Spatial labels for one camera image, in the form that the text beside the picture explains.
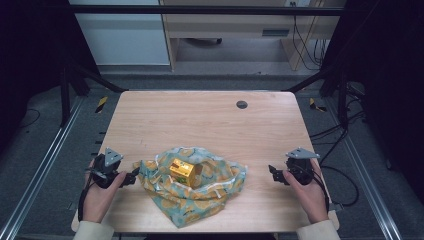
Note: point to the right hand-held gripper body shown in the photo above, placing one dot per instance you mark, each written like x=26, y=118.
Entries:
x=300, y=170

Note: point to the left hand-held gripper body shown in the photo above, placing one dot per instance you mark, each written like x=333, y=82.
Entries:
x=105, y=170

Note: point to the yellow box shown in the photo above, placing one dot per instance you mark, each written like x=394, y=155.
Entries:
x=181, y=171

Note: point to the teal cloth bag orange print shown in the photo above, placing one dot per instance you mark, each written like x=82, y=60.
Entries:
x=200, y=196

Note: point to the person's right hand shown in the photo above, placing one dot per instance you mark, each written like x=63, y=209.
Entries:
x=310, y=200

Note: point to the person's left hand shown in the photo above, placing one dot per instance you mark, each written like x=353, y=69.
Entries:
x=98, y=203

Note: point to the yellow black striped tape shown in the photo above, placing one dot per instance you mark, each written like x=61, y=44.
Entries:
x=313, y=105
x=101, y=104

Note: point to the grey round table grommet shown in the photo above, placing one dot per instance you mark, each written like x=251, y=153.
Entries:
x=242, y=104

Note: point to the black metal stand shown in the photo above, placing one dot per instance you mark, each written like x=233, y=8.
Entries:
x=342, y=100
x=65, y=96

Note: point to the black curtain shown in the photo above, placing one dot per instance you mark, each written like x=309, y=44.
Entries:
x=26, y=60
x=390, y=83

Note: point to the white cabinet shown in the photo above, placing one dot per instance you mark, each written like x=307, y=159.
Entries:
x=123, y=40

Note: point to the grey metal table bracket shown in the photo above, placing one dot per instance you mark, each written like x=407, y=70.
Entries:
x=72, y=206
x=336, y=207

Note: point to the aluminium floor rail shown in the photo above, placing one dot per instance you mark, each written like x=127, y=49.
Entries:
x=366, y=186
x=43, y=160

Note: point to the black horizontal frame bar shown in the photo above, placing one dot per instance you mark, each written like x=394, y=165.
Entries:
x=200, y=10

